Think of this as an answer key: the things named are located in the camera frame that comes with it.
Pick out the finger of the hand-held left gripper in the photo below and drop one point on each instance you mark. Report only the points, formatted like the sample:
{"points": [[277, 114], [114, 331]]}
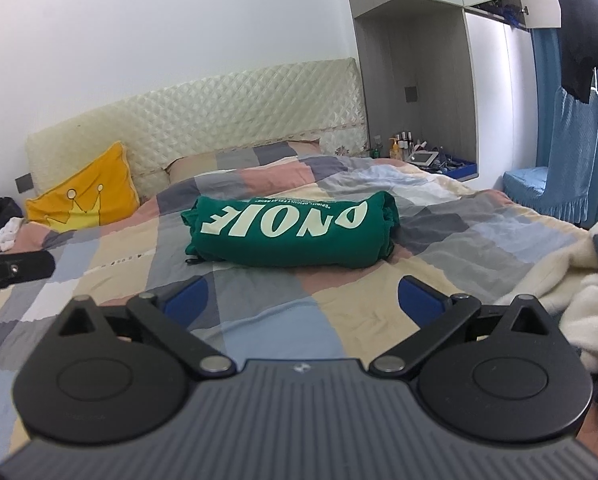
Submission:
{"points": [[24, 266]]}

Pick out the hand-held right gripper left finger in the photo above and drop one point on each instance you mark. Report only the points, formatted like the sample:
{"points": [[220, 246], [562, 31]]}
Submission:
{"points": [[186, 302]]}

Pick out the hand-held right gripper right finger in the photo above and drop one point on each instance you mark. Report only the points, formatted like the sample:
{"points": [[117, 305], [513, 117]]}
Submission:
{"points": [[421, 302]]}

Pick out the green hoodie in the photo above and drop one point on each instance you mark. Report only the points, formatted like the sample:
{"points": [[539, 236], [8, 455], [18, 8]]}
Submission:
{"points": [[289, 245]]}

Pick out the patchwork quilt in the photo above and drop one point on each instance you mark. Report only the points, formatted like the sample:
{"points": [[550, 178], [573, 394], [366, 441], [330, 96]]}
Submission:
{"points": [[279, 310]]}

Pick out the yellow crown pillow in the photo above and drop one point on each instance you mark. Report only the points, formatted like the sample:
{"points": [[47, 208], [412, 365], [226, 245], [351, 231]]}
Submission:
{"points": [[94, 185]]}

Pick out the blue tray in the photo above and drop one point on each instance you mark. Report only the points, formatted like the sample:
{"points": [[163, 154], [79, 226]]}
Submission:
{"points": [[461, 171]]}

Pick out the white tablet device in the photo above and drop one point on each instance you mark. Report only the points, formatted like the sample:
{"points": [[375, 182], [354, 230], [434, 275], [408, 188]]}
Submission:
{"points": [[425, 157]]}

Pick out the patchwork pillow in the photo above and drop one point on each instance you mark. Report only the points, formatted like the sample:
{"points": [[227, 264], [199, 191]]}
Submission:
{"points": [[229, 160]]}

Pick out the yellow bottle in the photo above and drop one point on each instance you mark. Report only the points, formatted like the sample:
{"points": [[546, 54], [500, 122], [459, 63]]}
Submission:
{"points": [[394, 150]]}

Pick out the green bottle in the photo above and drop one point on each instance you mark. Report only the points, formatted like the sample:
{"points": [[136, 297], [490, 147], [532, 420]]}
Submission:
{"points": [[377, 149]]}

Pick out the white fluffy blanket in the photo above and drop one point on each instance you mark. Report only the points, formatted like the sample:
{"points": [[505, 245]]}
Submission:
{"points": [[589, 310]]}

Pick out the floral cream pillow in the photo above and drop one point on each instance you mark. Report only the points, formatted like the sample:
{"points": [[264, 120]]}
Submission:
{"points": [[344, 147]]}

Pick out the cream quilted headboard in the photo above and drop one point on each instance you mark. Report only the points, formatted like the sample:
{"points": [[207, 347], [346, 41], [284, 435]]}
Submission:
{"points": [[204, 110]]}

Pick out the blue covered chair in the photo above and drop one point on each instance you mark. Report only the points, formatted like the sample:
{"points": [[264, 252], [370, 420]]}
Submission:
{"points": [[574, 150]]}

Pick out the blue curtain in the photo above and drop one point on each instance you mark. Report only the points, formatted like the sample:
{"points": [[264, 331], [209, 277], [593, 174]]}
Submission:
{"points": [[546, 100]]}

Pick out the dark blue clutter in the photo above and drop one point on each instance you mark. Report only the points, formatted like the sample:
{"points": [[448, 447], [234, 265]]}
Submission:
{"points": [[504, 12]]}

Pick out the dark hanging garment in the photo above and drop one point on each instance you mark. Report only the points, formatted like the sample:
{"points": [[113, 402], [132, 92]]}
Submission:
{"points": [[579, 20]]}

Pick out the grey wall socket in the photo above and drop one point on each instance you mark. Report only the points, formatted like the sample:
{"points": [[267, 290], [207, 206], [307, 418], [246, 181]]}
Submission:
{"points": [[24, 183]]}

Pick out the dark wall switch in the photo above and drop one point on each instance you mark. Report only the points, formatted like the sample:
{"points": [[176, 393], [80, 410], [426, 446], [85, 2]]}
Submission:
{"points": [[412, 94]]}

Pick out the grey wall cabinet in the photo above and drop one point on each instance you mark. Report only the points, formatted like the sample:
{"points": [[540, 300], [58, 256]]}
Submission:
{"points": [[429, 50]]}

